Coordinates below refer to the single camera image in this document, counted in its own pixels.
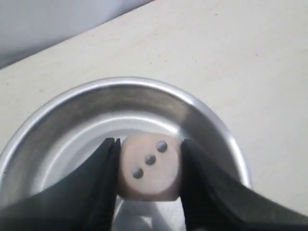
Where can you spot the round stainless steel bowl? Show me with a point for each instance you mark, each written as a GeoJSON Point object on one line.
{"type": "Point", "coordinates": [65, 131]}

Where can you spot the wooden die with black pips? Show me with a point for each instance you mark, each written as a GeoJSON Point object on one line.
{"type": "Point", "coordinates": [150, 168]}

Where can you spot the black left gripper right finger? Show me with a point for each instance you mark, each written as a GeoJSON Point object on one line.
{"type": "Point", "coordinates": [213, 200]}

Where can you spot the white backdrop curtain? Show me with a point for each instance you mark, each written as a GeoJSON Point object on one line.
{"type": "Point", "coordinates": [29, 26]}

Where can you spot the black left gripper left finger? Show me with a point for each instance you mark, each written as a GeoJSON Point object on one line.
{"type": "Point", "coordinates": [84, 200]}

